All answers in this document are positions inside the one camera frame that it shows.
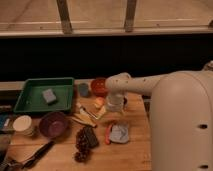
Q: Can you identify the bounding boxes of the green plastic tray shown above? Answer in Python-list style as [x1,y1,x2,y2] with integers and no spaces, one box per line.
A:
[14,77,74,114]

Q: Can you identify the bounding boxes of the white handled knife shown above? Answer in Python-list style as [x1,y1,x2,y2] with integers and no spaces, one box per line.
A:
[76,102,99,120]

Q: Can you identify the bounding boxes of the small blue cup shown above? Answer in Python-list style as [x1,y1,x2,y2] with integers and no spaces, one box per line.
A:
[78,83,89,97]

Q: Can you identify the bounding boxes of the red yellow apple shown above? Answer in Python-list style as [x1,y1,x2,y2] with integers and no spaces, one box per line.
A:
[94,97,105,109]

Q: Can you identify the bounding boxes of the red chili pepper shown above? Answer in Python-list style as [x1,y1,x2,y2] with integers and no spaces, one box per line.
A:
[105,122,116,145]

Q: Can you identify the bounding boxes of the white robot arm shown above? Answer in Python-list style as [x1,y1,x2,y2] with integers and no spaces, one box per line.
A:
[105,70,213,171]

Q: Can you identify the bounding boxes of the dark green sponge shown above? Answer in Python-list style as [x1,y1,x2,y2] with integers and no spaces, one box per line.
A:
[83,126,99,148]

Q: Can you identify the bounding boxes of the orange red bowl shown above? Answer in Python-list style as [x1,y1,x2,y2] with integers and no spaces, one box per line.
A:
[90,78,108,97]

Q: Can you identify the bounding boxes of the white lidded container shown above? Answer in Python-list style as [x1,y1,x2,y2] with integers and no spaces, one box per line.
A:
[13,115,35,137]

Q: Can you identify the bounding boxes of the purple bowl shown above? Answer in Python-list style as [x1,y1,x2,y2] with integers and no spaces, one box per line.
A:
[39,111,69,139]

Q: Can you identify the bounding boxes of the crumpled blue grey cloth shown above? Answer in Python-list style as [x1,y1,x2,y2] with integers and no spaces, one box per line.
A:
[109,124,129,144]

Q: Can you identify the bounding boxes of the black spatula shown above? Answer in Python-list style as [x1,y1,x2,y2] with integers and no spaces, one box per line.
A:
[22,141,54,168]

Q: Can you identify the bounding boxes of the dark grape bunch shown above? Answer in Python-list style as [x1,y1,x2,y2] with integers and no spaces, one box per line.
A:
[74,130,91,162]

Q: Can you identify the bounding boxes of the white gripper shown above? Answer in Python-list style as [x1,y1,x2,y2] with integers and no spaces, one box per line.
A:
[97,93,124,120]

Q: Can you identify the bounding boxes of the blue box at left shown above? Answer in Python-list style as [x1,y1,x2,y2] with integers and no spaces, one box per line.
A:
[0,115,14,134]

